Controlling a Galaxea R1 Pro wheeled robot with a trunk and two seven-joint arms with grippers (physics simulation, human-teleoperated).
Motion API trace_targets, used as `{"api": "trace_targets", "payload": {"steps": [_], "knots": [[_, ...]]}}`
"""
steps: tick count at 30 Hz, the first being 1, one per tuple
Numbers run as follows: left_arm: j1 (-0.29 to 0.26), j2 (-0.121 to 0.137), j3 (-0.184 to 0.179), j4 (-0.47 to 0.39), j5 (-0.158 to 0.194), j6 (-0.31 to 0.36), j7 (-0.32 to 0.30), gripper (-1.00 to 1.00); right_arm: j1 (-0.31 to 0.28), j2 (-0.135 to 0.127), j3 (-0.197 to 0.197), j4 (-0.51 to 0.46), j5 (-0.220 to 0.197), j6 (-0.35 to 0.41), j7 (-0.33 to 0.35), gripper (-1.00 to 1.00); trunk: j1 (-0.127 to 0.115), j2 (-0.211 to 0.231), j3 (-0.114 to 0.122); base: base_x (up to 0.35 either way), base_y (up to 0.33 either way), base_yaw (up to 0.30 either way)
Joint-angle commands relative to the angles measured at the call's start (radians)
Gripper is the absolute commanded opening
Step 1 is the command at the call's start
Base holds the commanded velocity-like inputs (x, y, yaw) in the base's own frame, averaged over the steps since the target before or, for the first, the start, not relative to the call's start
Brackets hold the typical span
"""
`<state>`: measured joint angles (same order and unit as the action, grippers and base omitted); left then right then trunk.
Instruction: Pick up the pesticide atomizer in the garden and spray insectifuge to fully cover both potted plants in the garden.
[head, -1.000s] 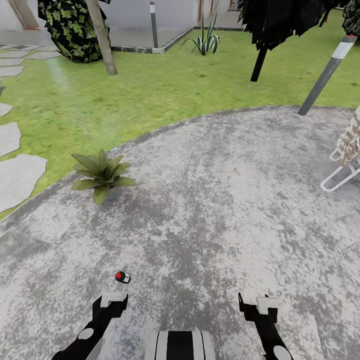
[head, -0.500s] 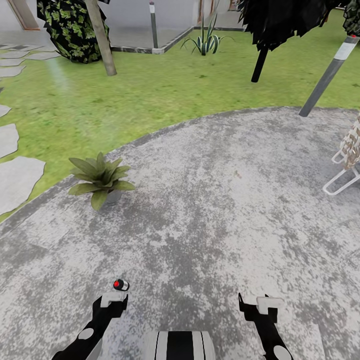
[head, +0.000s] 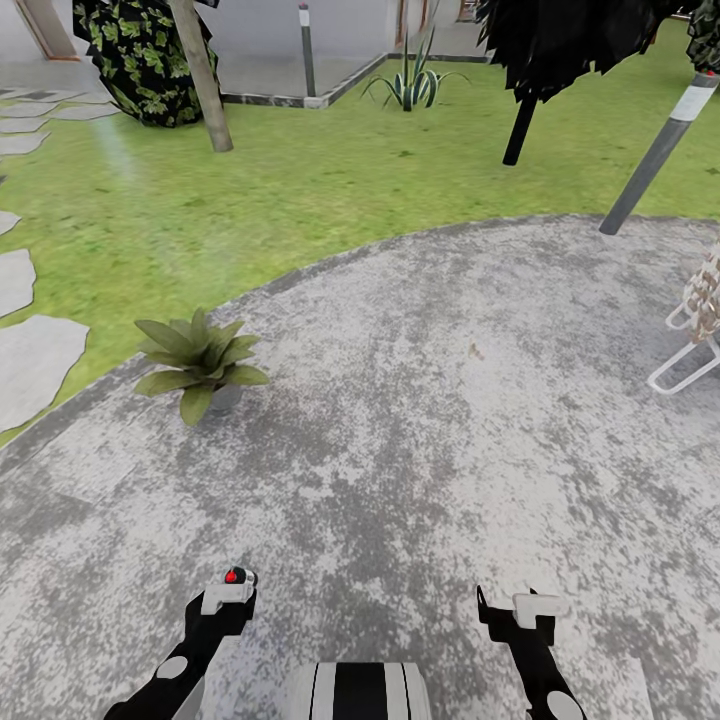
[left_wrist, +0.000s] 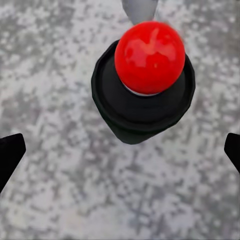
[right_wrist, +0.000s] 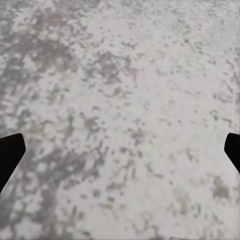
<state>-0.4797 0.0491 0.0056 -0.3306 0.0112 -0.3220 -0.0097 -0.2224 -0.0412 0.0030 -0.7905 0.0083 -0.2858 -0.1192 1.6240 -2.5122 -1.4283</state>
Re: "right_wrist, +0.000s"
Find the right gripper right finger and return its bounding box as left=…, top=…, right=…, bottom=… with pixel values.
left=224, top=132, right=240, bottom=174

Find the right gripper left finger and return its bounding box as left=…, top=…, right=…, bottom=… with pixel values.
left=0, top=133, right=26, bottom=193

